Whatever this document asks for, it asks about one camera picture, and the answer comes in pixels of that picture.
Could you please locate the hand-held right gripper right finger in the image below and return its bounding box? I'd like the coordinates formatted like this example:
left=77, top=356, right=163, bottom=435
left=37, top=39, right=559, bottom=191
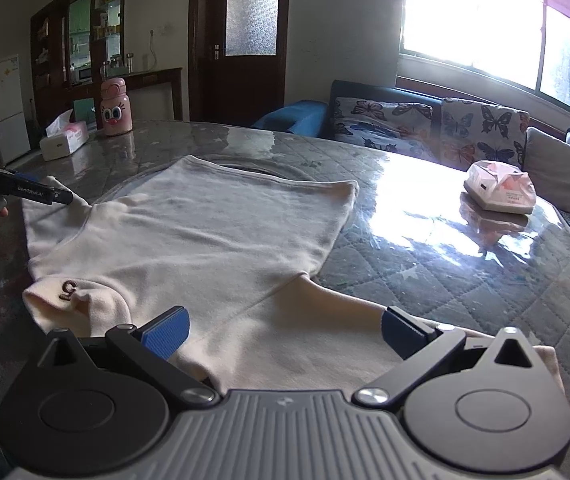
left=354, top=306, right=541, bottom=406

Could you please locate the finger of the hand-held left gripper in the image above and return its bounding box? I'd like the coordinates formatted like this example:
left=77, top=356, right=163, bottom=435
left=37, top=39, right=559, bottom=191
left=0, top=171, right=73, bottom=205

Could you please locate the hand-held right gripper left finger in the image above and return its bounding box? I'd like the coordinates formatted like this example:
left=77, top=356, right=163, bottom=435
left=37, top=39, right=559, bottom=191
left=39, top=306, right=221, bottom=407

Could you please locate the cream shirt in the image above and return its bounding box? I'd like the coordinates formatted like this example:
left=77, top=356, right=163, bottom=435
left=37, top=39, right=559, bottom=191
left=21, top=155, right=563, bottom=396

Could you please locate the rectangular white tissue pack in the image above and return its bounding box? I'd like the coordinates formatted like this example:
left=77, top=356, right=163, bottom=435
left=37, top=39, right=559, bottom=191
left=40, top=109, right=90, bottom=162

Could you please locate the white fridge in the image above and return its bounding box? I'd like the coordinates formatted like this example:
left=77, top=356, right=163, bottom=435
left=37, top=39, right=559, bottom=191
left=0, top=54, right=33, bottom=165

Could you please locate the teal box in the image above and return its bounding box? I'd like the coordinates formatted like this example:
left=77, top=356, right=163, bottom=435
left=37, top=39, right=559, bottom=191
left=72, top=97, right=98, bottom=131

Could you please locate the pink cartoon face bottle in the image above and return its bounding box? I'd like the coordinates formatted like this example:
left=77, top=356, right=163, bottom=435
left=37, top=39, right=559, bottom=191
left=100, top=77, right=133, bottom=137

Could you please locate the wooden display cabinet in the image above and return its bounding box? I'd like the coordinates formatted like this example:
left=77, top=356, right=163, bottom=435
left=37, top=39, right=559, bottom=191
left=30, top=0, right=128, bottom=106

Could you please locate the dark wooden sideboard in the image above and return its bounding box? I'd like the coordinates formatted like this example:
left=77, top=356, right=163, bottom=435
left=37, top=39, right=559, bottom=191
left=32, top=67, right=184, bottom=133

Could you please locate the pink patterned tissue pack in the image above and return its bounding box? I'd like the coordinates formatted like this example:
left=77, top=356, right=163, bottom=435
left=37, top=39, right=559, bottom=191
left=464, top=160, right=537, bottom=216

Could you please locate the round black induction cooktop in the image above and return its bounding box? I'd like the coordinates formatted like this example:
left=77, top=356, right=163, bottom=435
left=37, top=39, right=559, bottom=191
left=215, top=159, right=291, bottom=181

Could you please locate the butterfly print cushion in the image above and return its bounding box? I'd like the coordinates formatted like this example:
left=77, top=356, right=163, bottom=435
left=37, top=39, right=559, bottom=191
left=440, top=97, right=531, bottom=171
left=332, top=97, right=436, bottom=153

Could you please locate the dark wooden glass door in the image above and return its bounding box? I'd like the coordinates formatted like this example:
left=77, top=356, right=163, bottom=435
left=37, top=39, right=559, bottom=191
left=188, top=0, right=291, bottom=123

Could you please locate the grey pillow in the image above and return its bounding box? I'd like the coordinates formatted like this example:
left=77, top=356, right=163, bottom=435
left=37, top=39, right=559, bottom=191
left=522, top=127, right=570, bottom=218

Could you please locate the blue corner sofa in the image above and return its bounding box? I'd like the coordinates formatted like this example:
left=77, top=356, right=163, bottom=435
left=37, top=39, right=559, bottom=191
left=251, top=80, right=570, bottom=261

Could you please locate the window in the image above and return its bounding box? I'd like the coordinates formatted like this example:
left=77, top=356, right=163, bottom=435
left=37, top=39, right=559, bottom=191
left=397, top=0, right=570, bottom=121

